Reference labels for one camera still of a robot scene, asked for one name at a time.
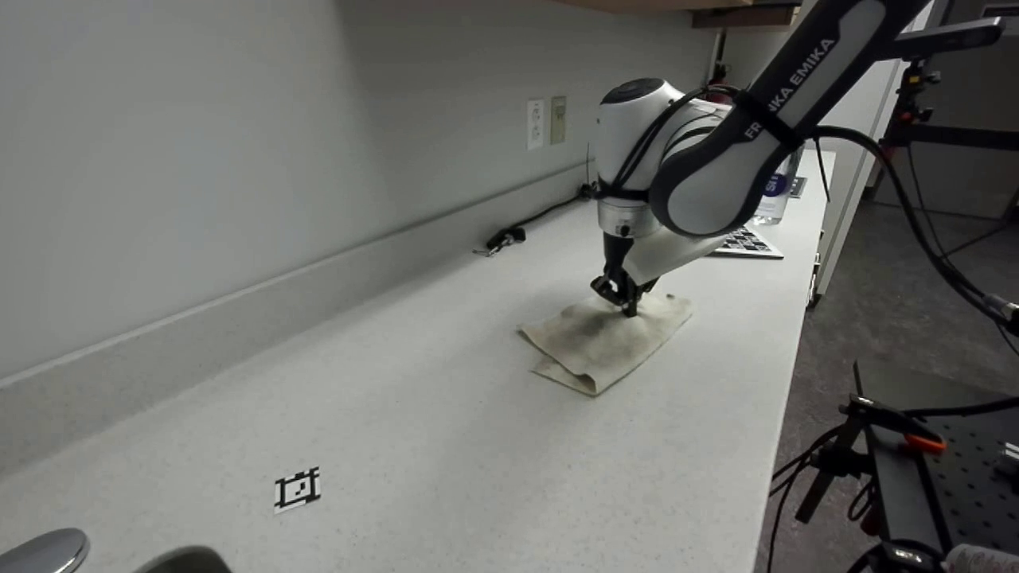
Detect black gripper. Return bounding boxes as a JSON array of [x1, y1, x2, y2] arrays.
[[590, 233, 663, 322]]

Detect cream white cloth towel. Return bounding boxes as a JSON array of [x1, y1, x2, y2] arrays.
[[516, 289, 696, 403]]

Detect thin black rod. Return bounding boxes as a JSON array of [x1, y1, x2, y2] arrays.
[[482, 184, 600, 259]]

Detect black white calibration checkerboard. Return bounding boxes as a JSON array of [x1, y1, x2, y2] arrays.
[[711, 228, 787, 265]]

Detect black tripod with orange clip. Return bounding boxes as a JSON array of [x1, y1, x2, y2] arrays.
[[772, 360, 1019, 573]]

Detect small black white marker tag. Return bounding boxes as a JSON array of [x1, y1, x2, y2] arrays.
[[272, 466, 325, 512]]

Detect black perforated breadboard table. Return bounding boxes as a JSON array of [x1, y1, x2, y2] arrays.
[[911, 407, 1019, 553]]

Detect white wall outlet plate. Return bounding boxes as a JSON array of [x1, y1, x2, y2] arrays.
[[527, 99, 547, 153]]

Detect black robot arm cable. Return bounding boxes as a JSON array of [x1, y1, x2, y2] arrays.
[[808, 126, 1019, 338]]

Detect black red camera stand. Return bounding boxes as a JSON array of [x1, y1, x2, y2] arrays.
[[868, 60, 1019, 203]]

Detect black camera on stand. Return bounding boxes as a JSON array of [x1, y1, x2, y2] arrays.
[[887, 15, 1006, 64]]

